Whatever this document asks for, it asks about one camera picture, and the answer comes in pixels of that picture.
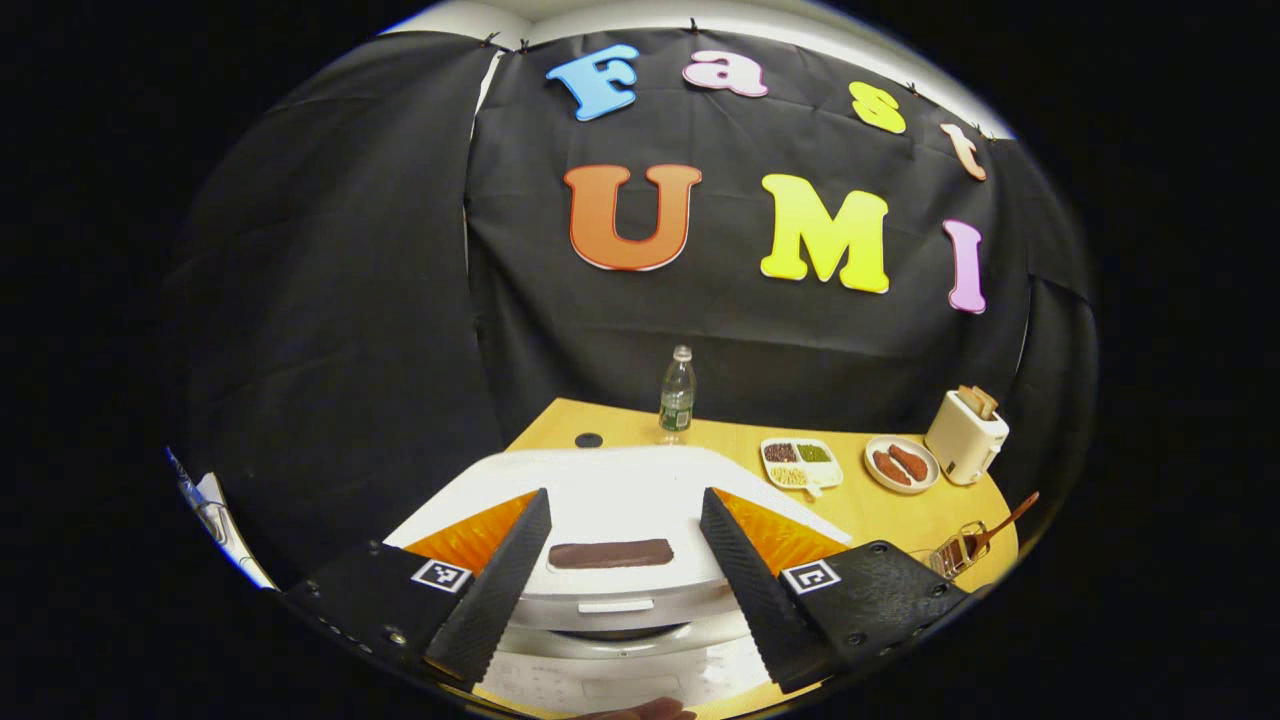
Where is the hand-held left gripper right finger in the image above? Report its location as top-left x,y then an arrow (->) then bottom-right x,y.
699,487 -> 972,695

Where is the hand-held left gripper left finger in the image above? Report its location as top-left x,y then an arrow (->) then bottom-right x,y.
282,488 -> 554,692

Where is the white rice cooker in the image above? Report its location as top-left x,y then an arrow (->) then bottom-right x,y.
385,445 -> 857,717

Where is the clear chopstick holder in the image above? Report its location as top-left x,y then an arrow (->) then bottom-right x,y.
928,521 -> 992,582

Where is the white divided bean dish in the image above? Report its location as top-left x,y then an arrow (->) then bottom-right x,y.
759,437 -> 845,499

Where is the clear water bottle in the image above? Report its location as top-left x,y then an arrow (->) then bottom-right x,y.
657,345 -> 698,445

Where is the round white plate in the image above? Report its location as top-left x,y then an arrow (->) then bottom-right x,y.
863,435 -> 942,496

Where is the cream toaster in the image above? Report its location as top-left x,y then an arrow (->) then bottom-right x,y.
923,385 -> 1012,487

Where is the white side desk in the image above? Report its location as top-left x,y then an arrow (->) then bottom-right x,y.
178,468 -> 278,593

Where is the black backdrop cloth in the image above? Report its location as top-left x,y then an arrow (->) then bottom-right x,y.
165,28 -> 1101,591

